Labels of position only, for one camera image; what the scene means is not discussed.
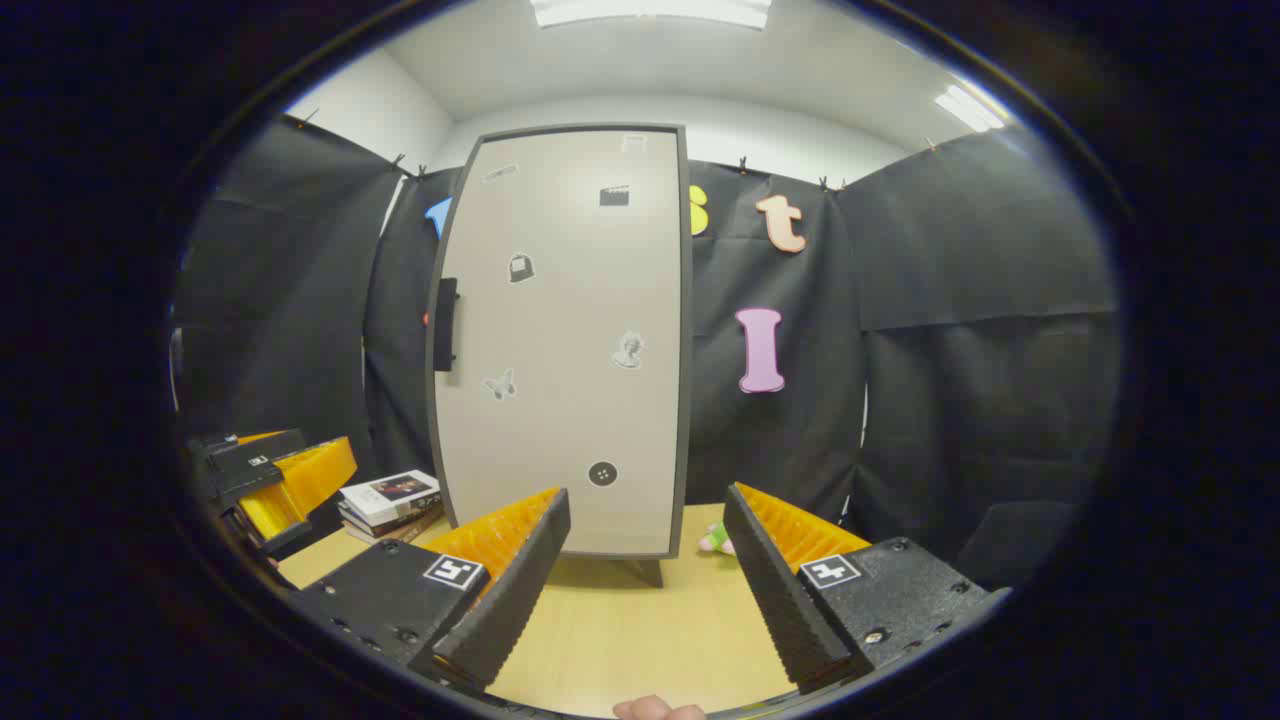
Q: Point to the green and pink plush toy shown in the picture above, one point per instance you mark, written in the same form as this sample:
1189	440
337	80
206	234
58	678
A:
718	540

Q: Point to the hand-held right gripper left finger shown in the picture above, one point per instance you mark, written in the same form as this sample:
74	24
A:
520	590

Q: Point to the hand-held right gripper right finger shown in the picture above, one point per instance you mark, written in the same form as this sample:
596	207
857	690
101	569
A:
775	590

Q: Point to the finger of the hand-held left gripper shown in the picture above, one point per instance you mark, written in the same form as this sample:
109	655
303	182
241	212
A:
250	465
275	512

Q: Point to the brown book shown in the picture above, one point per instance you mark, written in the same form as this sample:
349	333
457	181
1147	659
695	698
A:
418	534

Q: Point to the grey cabinet door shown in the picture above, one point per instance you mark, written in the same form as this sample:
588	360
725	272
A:
570	400

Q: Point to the grey cabinet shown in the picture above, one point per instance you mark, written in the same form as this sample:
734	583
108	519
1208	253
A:
685	400

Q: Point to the white book with photo cover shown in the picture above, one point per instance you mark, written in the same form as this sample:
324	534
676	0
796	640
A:
390	490

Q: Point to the long ceiling light panel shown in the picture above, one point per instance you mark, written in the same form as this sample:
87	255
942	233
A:
650	10

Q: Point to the dark-edged book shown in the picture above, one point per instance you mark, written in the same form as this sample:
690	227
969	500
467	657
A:
398	526

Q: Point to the black backdrop cloth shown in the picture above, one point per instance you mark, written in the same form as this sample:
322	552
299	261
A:
950	400

